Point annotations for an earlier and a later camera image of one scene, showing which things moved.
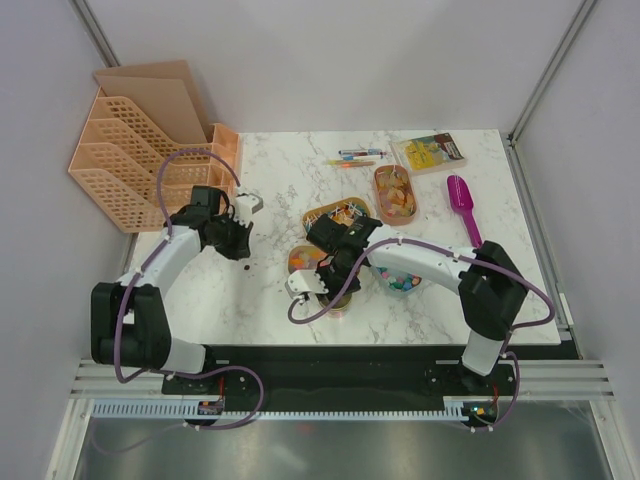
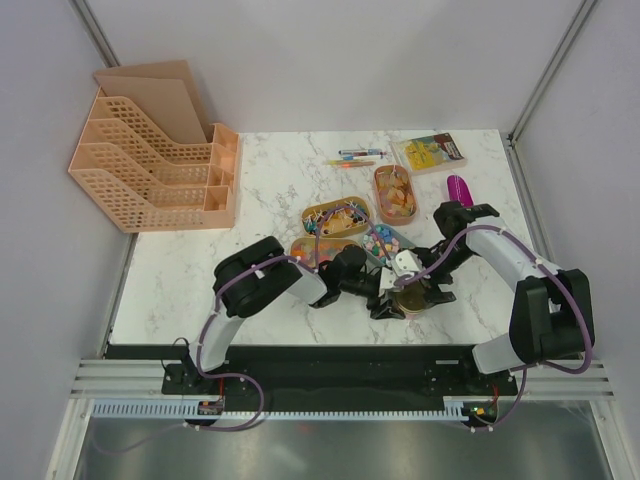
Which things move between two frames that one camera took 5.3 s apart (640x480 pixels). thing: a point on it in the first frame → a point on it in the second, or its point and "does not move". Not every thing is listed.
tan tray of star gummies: x=304 y=257 does not move
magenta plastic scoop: x=461 y=199 does not move
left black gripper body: x=230 y=236 → x=363 y=287
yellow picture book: x=430 y=153 does not move
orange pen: x=351 y=163 does not move
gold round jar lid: x=339 y=303 → x=411 y=296
